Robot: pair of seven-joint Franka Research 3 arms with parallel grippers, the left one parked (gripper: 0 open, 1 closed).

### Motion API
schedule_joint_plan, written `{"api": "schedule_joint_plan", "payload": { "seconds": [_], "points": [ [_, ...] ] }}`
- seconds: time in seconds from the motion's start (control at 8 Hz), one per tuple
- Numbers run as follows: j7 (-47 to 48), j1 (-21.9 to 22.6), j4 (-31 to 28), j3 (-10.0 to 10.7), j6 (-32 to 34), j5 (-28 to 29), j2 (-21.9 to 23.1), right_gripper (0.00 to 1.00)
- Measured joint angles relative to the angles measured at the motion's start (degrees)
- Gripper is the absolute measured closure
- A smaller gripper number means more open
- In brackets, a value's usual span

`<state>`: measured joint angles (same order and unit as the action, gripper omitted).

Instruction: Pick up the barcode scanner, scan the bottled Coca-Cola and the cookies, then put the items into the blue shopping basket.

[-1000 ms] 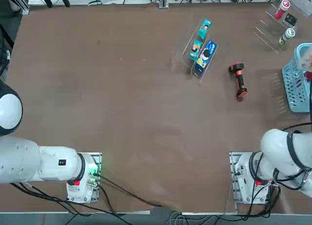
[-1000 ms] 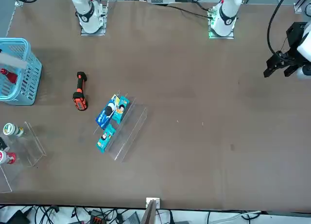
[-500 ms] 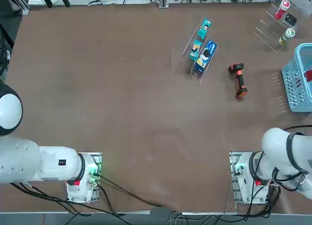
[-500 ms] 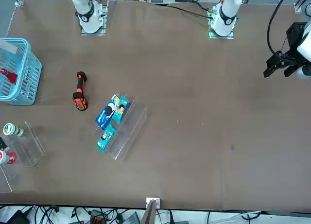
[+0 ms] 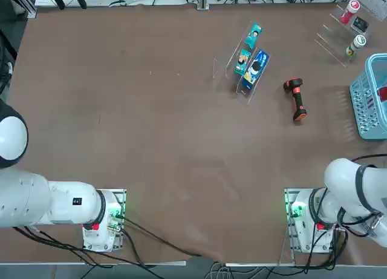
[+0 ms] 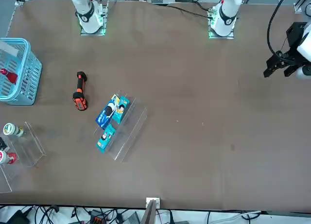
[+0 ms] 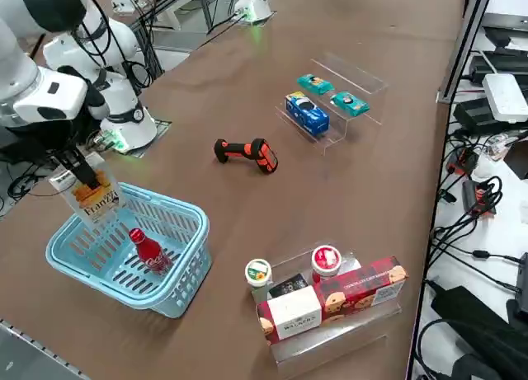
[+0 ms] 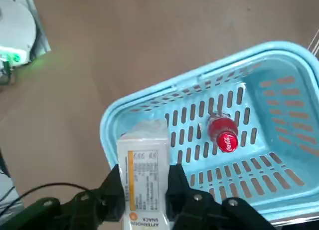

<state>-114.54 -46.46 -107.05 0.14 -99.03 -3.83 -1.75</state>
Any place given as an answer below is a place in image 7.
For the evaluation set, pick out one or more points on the light blue shopping basket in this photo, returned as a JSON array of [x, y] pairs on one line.
[[119, 187]]

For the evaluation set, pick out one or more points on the aluminium profile post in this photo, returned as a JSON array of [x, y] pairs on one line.
[[464, 42]]

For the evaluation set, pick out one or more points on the small black box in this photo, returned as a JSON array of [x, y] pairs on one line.
[[288, 287]]

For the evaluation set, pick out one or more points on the red plaid cookie box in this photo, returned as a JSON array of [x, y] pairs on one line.
[[359, 289]]

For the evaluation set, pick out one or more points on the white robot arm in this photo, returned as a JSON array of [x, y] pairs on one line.
[[255, 1], [24, 79]]

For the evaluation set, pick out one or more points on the clear acrylic stepped shelf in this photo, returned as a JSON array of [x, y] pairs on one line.
[[354, 77], [330, 343]]

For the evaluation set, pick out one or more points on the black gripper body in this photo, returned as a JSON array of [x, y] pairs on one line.
[[37, 137]]

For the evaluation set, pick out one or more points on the red Coca-Cola bottle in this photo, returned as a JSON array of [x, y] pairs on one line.
[[150, 256]]

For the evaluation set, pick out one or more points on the orange black barcode scanner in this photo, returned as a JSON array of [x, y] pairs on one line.
[[247, 151]]

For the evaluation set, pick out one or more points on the teal cartoon snack packet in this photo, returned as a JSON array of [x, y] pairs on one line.
[[350, 104], [315, 84]]

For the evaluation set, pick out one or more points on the blue Oreo cookie box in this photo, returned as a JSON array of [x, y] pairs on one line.
[[307, 114]]

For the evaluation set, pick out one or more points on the white power strip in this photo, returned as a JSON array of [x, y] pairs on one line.
[[505, 95]]

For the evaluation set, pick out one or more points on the white wafer cookie box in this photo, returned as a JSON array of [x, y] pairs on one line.
[[97, 203]]

